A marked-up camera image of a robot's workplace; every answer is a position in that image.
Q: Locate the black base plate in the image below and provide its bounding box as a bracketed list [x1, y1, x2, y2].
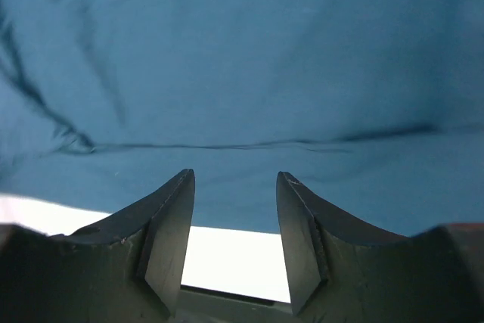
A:
[172, 285, 299, 323]

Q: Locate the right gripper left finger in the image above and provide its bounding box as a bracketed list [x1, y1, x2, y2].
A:
[1, 169, 195, 322]

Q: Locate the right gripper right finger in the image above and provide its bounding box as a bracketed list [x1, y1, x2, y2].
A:
[276, 172, 483, 322]

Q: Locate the teal blue t shirt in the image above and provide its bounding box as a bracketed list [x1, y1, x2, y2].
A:
[1, 0, 483, 234]

